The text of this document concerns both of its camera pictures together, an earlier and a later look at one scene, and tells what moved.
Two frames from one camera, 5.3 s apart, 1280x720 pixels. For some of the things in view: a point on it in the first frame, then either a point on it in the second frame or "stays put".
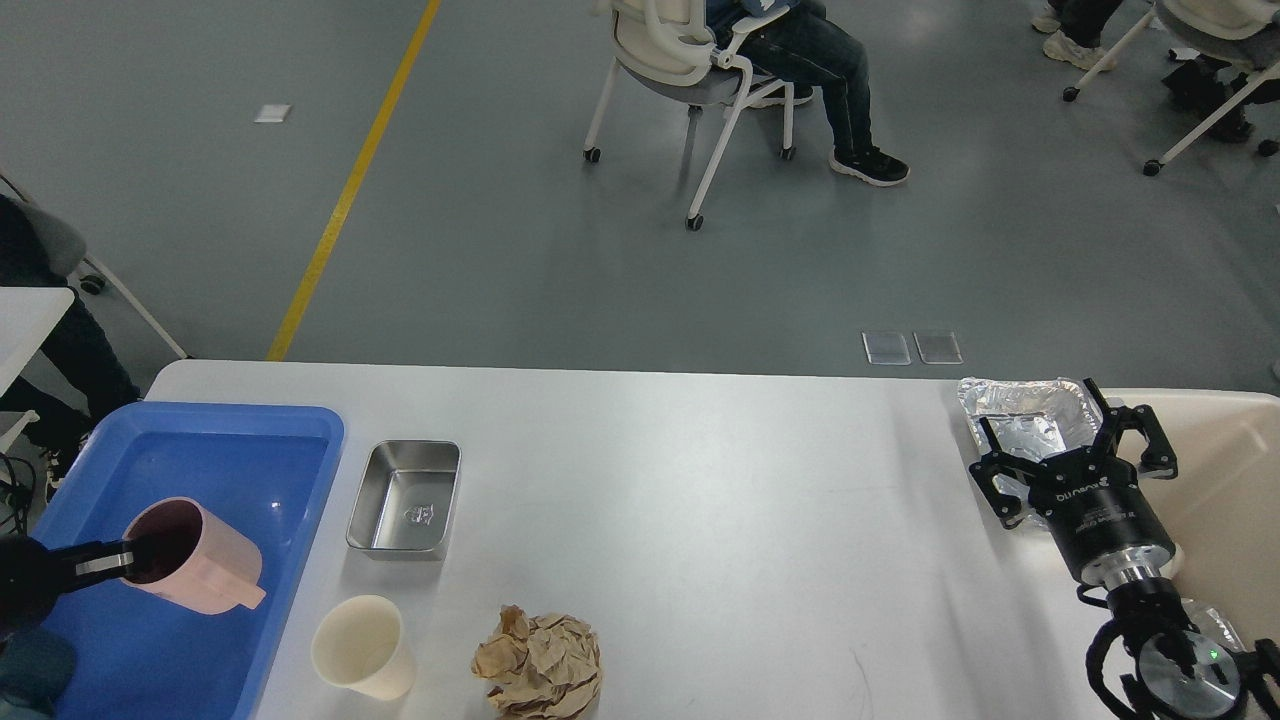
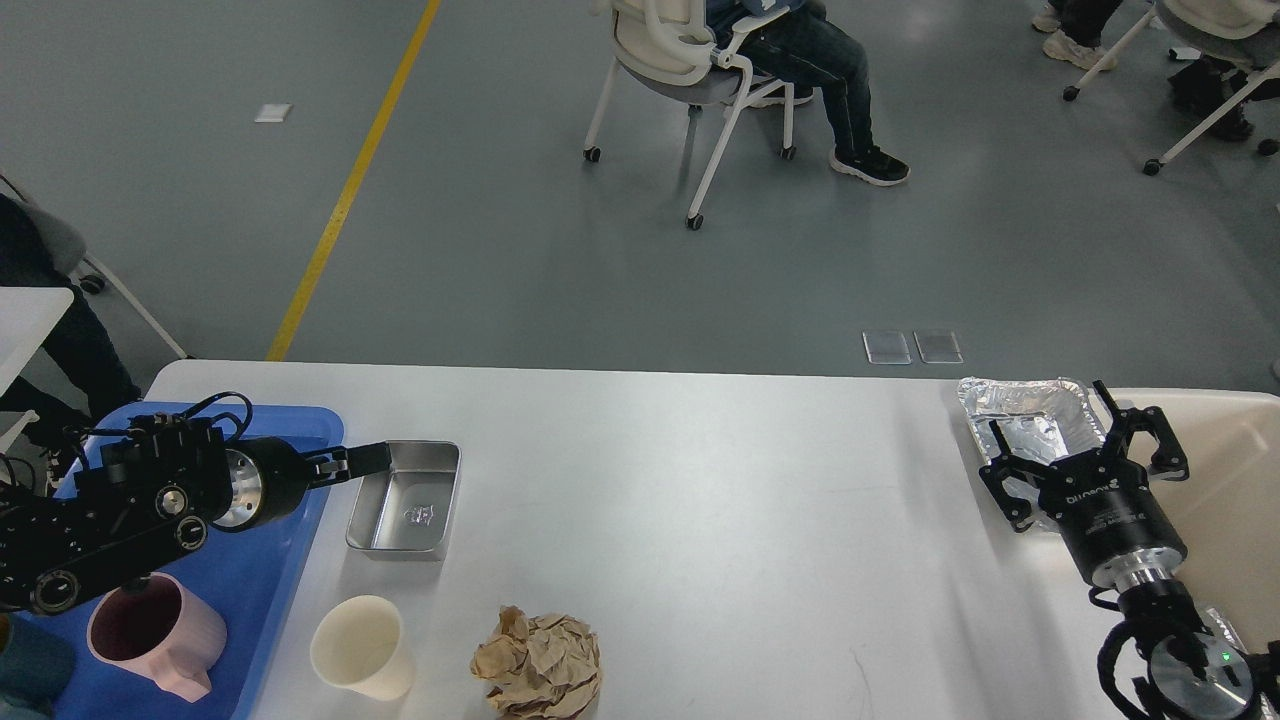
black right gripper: x=1089 y=498 stays put
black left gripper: x=32 y=577 to x=270 y=477
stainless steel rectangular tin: x=404 y=499 stays put
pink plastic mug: x=189 y=557 to x=160 y=633
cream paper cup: x=359 y=642 stays put
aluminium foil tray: x=1033 y=418 stays put
